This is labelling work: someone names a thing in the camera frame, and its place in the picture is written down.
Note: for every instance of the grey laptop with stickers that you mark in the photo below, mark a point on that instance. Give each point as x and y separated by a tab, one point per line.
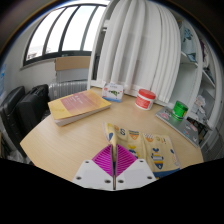
181	128

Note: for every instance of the green round tin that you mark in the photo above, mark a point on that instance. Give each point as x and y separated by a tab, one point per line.
180	110

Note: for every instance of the brown cardboard box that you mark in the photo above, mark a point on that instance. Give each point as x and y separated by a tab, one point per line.
71	65

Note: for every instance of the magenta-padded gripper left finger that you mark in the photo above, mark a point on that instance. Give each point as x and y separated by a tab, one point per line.
96	176

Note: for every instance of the yellow and pink book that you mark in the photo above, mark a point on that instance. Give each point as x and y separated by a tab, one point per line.
78	105

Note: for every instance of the black padded chair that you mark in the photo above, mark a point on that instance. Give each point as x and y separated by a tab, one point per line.
31	106
10	113

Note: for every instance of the small white cardboard box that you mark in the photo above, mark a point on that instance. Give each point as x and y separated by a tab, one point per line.
112	92

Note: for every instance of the white curtain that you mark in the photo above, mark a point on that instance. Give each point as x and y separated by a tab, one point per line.
140	50

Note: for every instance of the blue water bottle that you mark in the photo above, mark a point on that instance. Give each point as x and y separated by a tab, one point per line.
2	80

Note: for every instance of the white radiator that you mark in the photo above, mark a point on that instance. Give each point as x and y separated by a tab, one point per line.
66	89

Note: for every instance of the white jar with red lid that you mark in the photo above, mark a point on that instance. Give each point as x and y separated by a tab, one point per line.
145	100

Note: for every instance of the yellow fish-print towel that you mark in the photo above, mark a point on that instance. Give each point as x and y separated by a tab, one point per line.
156	150

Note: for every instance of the white shelf unit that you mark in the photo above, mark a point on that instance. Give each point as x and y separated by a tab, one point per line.
196	76

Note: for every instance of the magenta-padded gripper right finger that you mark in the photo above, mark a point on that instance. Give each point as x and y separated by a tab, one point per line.
133	175

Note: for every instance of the black-framed window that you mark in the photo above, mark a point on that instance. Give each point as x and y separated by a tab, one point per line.
60	33

